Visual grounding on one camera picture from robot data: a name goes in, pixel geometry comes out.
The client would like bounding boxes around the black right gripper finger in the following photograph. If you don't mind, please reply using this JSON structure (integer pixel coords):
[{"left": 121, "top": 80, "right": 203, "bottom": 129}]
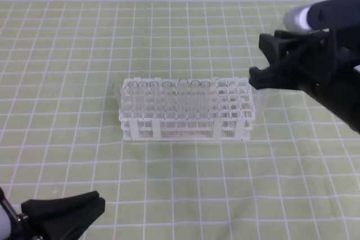
[
  {"left": 258, "top": 32, "right": 298, "bottom": 67},
  {"left": 249, "top": 66, "right": 299, "bottom": 90}
]

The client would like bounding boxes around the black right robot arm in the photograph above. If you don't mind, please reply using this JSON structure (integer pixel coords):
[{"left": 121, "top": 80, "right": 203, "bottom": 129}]
[{"left": 249, "top": 0, "right": 359, "bottom": 132}]

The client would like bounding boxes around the white plastic test tube rack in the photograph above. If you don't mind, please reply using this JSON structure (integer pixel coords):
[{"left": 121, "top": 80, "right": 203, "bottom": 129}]
[{"left": 112, "top": 78, "right": 255, "bottom": 141}]

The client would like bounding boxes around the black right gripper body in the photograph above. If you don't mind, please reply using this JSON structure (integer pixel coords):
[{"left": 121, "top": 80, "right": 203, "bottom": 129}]
[{"left": 274, "top": 28, "right": 359, "bottom": 94}]

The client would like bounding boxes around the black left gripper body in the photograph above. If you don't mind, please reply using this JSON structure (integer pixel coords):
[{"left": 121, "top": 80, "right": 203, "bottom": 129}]
[{"left": 1, "top": 189, "right": 43, "bottom": 240}]

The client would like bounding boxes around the clear glass test tube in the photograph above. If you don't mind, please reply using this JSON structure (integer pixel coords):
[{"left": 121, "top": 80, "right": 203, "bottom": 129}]
[{"left": 253, "top": 88, "right": 278, "bottom": 119}]

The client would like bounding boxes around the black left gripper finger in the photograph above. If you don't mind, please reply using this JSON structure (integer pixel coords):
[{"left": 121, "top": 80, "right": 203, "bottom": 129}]
[
  {"left": 40, "top": 198, "right": 105, "bottom": 240},
  {"left": 21, "top": 191, "right": 100, "bottom": 220}
]

